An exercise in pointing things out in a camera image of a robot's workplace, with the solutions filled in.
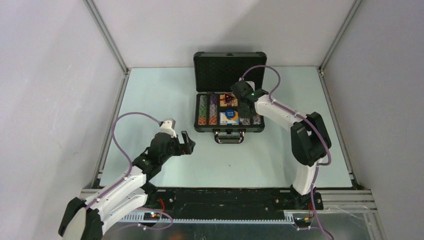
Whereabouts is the red card deck box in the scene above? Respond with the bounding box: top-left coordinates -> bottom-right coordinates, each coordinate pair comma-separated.
219,93 -> 238,107

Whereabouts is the red triangular dealer button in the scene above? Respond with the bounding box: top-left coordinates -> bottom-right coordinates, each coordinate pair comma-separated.
224,93 -> 236,104

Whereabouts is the blue small blind button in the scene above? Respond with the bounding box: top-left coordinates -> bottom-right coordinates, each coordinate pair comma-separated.
225,109 -> 237,119

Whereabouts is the black poker case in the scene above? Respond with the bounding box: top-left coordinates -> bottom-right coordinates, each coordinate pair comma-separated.
193,51 -> 267,144

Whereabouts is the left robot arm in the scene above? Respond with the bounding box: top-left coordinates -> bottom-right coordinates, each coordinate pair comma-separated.
58,131 -> 196,240

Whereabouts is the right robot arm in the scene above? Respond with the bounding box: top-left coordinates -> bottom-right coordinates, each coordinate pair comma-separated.
230,80 -> 332,209

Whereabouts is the blue orange chip row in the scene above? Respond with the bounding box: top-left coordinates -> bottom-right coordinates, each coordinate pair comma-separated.
239,118 -> 251,126

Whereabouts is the brown chip row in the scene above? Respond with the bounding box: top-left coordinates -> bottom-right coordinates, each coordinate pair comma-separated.
251,114 -> 262,125

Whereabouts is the blue card deck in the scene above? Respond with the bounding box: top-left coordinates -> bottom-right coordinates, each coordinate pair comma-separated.
219,112 -> 240,125

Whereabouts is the green chip row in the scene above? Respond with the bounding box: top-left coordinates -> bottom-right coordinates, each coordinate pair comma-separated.
197,95 -> 208,126

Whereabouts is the purple blue chip row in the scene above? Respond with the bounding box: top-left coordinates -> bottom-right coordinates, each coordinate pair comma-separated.
208,94 -> 218,125

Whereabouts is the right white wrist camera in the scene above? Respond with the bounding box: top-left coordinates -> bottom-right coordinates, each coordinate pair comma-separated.
246,81 -> 256,91

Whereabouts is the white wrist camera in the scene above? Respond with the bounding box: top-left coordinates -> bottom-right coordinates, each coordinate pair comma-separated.
246,81 -> 256,91
159,118 -> 177,138

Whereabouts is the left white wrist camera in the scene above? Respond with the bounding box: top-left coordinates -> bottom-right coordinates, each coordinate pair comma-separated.
159,118 -> 177,138

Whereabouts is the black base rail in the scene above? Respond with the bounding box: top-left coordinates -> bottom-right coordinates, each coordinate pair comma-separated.
145,187 -> 324,221

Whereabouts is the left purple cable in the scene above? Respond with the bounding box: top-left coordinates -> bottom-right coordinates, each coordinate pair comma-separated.
84,112 -> 174,231

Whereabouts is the grey cable duct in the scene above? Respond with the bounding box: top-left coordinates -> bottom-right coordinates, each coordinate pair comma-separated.
119,211 -> 296,225

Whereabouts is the right aluminium frame post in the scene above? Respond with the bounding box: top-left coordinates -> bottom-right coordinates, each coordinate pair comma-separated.
318,0 -> 363,73

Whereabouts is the aluminium frame post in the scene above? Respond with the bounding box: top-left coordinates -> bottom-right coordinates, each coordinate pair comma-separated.
83,0 -> 129,75
318,0 -> 363,73

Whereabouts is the left aluminium frame post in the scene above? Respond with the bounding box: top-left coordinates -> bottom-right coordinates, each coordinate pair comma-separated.
83,0 -> 129,75

